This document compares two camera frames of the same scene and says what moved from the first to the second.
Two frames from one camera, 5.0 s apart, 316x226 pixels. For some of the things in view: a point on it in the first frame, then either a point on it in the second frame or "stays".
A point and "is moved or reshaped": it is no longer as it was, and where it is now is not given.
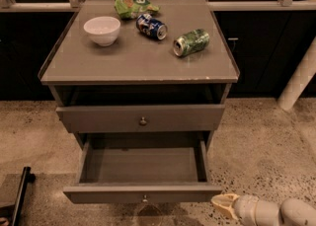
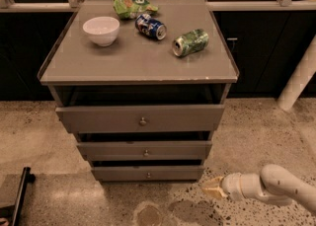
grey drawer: (144, 168) is moved or reshaped
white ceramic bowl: (104, 30) stays
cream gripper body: (244, 206) → (231, 186)
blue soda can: (150, 26) stays
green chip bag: (128, 4) stays
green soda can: (192, 41) stays
